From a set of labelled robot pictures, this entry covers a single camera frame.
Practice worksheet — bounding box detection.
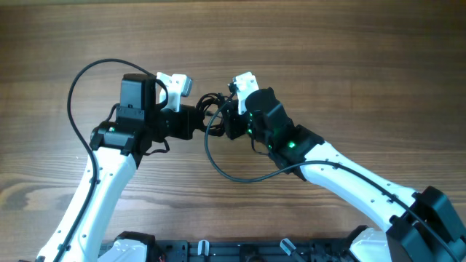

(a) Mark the black usb cable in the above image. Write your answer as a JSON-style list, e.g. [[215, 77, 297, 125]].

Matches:
[[195, 92, 229, 138]]

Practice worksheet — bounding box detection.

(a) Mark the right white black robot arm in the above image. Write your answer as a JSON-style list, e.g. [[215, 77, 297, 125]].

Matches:
[[234, 88, 465, 261]]

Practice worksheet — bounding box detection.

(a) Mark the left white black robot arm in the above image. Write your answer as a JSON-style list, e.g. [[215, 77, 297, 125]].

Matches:
[[36, 72, 203, 261]]

